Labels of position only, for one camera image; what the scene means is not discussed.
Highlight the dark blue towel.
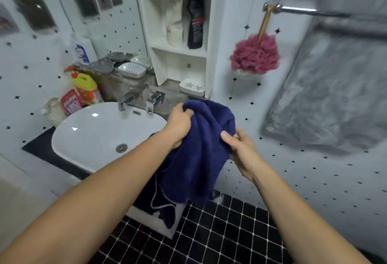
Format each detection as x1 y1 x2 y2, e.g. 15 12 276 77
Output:
132 100 236 230

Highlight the white bottle in cabinet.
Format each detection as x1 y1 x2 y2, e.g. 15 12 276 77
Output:
165 0 184 47

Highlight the white soap dish with stars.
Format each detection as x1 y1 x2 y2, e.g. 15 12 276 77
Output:
179 78 205 97

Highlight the white bottle with blue label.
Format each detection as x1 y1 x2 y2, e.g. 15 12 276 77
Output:
70 32 97 65

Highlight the wall mirror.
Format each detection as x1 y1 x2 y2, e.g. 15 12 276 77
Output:
47 0 149 62

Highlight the white wash basin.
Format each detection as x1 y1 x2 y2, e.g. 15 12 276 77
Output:
51 101 167 174

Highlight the grey hanging towel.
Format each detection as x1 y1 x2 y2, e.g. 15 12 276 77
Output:
261 16 387 156

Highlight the pink refill pouch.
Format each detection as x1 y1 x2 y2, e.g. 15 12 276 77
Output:
60 89 83 116

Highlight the person's right hand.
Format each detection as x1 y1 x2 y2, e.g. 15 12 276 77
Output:
220 128 263 184

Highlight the chrome faucet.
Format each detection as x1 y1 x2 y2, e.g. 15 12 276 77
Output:
117 88 141 112
146 91 166 114

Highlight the white slotted soap dish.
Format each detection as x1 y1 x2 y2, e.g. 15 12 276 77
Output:
117 62 147 79
130 56 153 70

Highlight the person's right forearm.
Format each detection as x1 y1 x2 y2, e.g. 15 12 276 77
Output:
252 167 373 264

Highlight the white shelf cabinet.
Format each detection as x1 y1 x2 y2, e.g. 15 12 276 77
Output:
134 0 223 99

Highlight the chrome towel rail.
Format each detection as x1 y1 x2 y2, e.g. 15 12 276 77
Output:
262 2 387 20

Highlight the black counter top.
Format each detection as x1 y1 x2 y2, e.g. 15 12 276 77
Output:
22 125 91 181

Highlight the grey soap dish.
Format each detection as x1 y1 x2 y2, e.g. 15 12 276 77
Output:
73 58 115 75

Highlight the yellow detergent bottle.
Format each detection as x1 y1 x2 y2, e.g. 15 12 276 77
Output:
63 66 104 106

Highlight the person's left hand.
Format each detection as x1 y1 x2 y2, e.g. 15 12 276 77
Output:
162 102 195 149

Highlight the black bottle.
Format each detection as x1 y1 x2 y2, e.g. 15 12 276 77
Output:
187 0 206 50

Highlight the pink bath loofah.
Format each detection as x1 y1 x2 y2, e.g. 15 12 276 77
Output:
230 34 280 75

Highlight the clear soap dispenser bottle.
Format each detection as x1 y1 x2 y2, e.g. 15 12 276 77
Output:
40 98 69 128

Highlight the person's left forearm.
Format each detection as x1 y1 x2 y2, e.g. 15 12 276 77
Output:
0 131 176 264

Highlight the black wall pocket with plant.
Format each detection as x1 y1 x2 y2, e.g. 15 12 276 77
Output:
11 0 58 33

